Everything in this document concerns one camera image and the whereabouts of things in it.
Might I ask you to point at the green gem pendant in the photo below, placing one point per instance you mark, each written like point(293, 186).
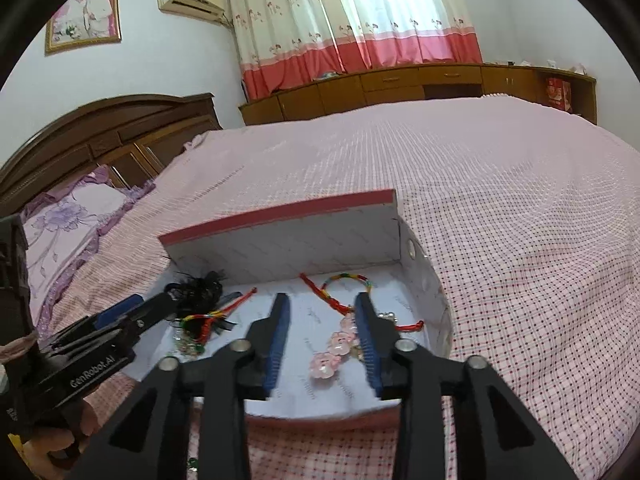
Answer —
point(187, 347)

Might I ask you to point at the brown wooden headboard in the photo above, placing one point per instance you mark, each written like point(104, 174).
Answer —
point(110, 130)

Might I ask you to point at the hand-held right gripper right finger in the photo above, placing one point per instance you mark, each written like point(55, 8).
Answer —
point(367, 342)

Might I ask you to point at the white air conditioner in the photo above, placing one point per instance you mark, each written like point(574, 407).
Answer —
point(192, 0)

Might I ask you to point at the cream and red floral curtain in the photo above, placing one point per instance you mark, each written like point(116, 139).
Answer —
point(285, 25)
point(410, 15)

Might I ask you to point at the red cardboard box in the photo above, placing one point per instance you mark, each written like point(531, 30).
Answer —
point(325, 255)

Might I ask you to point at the person's left hand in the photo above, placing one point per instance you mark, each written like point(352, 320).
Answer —
point(60, 450)

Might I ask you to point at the purple floral pillow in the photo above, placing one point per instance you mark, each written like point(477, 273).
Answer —
point(70, 220)

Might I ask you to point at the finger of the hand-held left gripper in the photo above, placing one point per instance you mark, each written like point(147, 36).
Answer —
point(150, 310)
point(117, 311)

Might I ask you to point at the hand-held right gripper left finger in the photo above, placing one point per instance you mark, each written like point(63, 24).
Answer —
point(280, 342)

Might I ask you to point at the long wooden cabinet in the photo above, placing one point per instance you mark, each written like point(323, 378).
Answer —
point(400, 85)

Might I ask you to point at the framed wall photo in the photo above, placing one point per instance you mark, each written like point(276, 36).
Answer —
point(83, 15)

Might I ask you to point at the black feather hair accessory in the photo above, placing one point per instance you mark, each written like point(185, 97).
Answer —
point(200, 290)

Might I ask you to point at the red gift box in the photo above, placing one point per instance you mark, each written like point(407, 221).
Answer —
point(558, 93)

